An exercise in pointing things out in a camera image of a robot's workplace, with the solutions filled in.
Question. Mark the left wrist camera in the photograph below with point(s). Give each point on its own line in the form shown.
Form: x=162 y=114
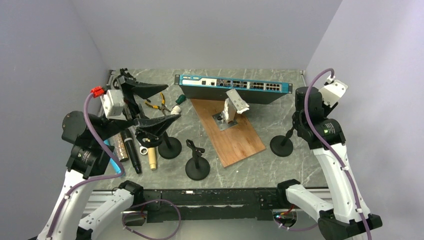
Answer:
x=112 y=101

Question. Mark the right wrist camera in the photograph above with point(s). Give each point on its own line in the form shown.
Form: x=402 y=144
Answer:
x=332 y=91

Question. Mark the shock mount desk stand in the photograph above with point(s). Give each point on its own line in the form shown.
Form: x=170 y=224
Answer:
x=168 y=147

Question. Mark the yellow foam microphone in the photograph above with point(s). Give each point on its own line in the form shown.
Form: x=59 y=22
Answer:
x=152 y=158

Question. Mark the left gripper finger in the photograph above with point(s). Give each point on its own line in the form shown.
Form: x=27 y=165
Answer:
x=144 y=90
x=156 y=126

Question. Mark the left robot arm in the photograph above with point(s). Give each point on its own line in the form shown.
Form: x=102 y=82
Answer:
x=88 y=161

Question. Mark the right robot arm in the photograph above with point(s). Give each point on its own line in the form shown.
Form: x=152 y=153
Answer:
x=348 y=215

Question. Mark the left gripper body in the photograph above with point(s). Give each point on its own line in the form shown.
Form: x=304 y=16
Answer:
x=131 y=104

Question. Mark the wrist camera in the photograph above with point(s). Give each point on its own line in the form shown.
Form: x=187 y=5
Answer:
x=112 y=101
x=332 y=91

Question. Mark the clip desk mic stand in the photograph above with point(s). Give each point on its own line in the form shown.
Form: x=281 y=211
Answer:
x=197 y=167

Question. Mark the blue foam microphone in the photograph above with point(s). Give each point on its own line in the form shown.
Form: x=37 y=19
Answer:
x=111 y=161

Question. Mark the white hinged bracket fixture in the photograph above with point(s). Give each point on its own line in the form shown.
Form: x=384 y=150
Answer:
x=233 y=105

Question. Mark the wooden board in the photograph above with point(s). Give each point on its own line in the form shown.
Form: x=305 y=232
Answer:
x=233 y=144

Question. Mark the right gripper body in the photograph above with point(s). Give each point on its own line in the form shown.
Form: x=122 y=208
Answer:
x=295 y=121

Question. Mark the silver mesh glitter microphone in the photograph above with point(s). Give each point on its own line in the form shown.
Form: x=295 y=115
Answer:
x=119 y=148

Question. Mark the yellow handled pliers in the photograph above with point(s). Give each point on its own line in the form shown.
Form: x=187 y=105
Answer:
x=162 y=107

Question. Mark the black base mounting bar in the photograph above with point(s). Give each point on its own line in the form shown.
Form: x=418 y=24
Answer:
x=213 y=204

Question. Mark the black handheld microphone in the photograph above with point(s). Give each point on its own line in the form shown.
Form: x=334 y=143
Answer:
x=131 y=150

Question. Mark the blue network switch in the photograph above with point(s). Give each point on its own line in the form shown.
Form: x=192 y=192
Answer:
x=215 y=88

